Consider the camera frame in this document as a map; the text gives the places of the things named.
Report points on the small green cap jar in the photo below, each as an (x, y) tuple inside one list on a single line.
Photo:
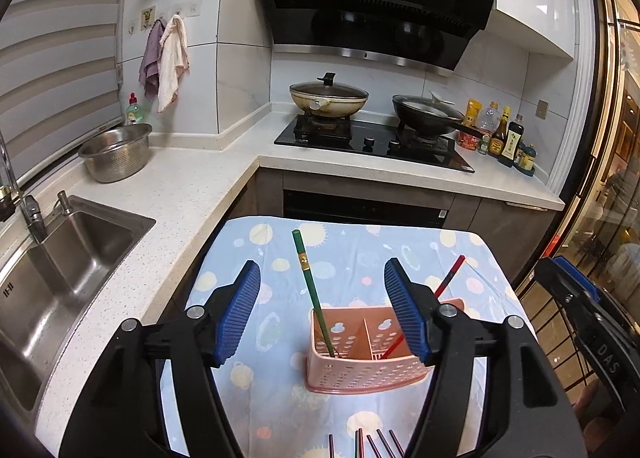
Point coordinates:
[(482, 147)]

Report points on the purple hanging cloth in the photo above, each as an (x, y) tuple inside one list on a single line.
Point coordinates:
[(149, 70)]

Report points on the yellow seasoning packet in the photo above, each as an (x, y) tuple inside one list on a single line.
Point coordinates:
[(472, 111)]

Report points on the brown wooden chopstick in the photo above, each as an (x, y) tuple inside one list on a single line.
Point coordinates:
[(397, 444)]

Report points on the blue planet pattern tablecloth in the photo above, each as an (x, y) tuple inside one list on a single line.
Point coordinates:
[(325, 281)]

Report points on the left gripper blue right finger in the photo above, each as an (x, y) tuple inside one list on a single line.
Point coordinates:
[(407, 312)]

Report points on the clear plastic bottle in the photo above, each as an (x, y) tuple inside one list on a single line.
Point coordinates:
[(488, 119)]

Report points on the black gas cooktop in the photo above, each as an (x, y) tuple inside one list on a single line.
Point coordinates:
[(369, 138)]

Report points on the white pink hanging towel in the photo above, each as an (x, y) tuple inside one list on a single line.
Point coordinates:
[(174, 61)]

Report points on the stainless steel bowl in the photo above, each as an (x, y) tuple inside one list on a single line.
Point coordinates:
[(117, 154)]

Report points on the small teal jar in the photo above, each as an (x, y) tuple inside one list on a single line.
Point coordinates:
[(525, 162)]

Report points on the beige wok with lid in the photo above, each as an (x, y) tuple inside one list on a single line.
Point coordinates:
[(324, 97)]

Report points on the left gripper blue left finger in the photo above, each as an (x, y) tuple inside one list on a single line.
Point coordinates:
[(231, 308)]

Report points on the white window blind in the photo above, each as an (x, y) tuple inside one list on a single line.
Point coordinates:
[(58, 78)]

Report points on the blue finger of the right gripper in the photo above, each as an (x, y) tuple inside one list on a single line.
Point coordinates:
[(578, 277)]

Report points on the red chopstick on table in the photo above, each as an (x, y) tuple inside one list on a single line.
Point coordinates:
[(385, 443)]

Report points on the red instant noodle cup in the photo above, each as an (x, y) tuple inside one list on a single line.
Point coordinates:
[(468, 141)]

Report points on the pink perforated utensil holder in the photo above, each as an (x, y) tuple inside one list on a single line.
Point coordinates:
[(370, 356)]

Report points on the green dish soap bottle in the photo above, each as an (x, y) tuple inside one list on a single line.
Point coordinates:
[(134, 111)]

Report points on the green chopstick in holder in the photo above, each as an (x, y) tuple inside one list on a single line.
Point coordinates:
[(312, 290)]

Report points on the dark red chopstick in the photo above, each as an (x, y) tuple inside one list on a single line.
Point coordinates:
[(359, 443)]

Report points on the black frying pan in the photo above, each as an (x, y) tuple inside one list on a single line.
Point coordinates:
[(430, 117)]

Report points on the black vinegar bottle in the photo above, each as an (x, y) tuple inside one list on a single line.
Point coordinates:
[(513, 138)]

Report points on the stainless steel sink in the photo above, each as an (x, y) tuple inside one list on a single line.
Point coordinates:
[(47, 287)]

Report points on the dark soy sauce bottle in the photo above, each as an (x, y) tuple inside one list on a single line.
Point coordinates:
[(498, 138)]

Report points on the chrome kitchen faucet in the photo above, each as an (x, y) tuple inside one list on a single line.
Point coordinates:
[(29, 207)]

